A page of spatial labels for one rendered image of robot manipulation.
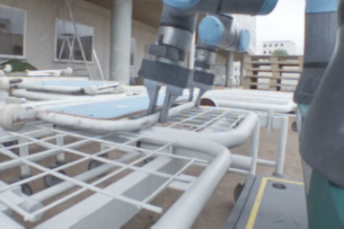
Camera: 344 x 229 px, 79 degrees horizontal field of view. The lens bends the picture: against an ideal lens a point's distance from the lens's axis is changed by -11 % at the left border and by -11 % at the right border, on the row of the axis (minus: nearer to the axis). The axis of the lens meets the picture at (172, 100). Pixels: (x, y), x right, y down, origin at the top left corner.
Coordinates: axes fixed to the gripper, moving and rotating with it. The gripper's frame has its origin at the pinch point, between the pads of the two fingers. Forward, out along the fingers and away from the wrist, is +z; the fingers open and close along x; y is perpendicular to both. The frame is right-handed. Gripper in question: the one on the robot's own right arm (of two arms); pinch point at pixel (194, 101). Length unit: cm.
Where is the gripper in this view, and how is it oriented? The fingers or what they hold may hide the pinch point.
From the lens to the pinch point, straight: 100.4
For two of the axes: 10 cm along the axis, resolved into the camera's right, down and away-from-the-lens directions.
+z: -2.2, 9.6, 1.5
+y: -3.2, 0.7, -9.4
